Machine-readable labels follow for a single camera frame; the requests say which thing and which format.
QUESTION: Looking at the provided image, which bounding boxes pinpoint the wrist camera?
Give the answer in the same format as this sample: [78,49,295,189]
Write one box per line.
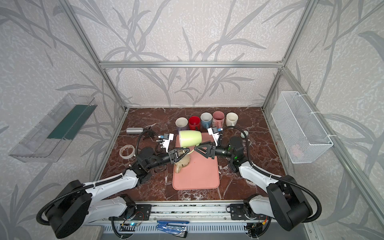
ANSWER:
[208,127,223,146]
[157,134,174,152]

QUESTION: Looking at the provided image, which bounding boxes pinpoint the silver metal cylinder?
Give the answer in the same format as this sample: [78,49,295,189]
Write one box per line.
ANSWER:
[125,128,144,135]

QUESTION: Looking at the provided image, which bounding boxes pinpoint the red mug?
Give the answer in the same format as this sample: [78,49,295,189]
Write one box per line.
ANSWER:
[188,116,201,131]

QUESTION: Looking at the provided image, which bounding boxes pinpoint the pink mug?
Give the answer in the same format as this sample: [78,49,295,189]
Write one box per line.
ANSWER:
[212,111,226,129]

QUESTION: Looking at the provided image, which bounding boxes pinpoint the green mug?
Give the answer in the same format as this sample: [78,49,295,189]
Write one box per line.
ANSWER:
[179,130,202,148]

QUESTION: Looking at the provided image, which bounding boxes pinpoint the clear tape roll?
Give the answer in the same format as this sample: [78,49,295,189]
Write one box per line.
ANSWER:
[119,145,136,160]

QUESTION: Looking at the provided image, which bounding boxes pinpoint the clear plastic wall shelf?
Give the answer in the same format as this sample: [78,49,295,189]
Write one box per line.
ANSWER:
[9,94,98,163]

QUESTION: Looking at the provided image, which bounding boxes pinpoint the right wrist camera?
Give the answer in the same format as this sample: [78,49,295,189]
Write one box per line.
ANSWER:
[208,127,223,146]

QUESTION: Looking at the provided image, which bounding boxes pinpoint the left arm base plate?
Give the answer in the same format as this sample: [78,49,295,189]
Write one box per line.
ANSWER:
[126,204,152,221]

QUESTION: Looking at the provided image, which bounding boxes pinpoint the aluminium mounting rail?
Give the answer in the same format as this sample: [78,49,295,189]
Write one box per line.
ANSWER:
[62,200,316,225]

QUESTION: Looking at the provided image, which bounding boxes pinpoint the white wire basket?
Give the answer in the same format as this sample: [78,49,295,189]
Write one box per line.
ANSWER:
[272,91,334,164]

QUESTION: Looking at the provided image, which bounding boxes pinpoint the purple mug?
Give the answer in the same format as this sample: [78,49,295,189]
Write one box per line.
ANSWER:
[175,117,189,132]

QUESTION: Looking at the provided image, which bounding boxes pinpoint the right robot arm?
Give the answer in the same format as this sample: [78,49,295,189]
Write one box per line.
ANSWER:
[194,137,322,231]

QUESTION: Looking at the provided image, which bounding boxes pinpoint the pink object in basket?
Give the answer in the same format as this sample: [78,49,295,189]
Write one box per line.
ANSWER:
[291,145,304,159]

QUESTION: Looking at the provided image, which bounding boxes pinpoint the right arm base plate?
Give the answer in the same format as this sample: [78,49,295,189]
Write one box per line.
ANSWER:
[226,204,268,221]

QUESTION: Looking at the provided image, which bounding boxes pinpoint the beige teapot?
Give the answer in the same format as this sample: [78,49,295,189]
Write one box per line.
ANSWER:
[175,155,191,174]

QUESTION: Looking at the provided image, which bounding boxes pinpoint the blue stapler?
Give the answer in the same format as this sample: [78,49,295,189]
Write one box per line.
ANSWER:
[156,220,190,238]

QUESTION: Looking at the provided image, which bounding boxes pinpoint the white mug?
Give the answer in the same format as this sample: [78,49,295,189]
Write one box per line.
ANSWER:
[226,113,239,127]

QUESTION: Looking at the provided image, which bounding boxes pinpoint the blue mug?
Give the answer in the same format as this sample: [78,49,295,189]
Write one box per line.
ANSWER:
[200,112,213,130]

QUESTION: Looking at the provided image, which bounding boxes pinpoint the pink plastic tray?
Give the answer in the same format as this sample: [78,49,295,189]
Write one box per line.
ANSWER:
[173,133,220,191]

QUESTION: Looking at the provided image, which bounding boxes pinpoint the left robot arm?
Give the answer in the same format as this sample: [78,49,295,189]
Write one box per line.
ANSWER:
[36,147,190,239]

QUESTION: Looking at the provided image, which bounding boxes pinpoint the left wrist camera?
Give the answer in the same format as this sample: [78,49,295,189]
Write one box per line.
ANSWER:
[157,134,174,152]

